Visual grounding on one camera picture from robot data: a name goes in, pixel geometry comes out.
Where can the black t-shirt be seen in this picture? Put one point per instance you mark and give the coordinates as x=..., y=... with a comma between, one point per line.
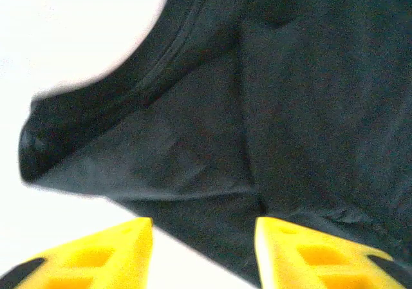
x=257, y=108

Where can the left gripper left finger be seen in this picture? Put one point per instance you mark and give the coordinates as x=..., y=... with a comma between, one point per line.
x=96, y=260

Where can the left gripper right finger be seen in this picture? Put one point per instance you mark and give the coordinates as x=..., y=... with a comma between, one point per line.
x=315, y=257

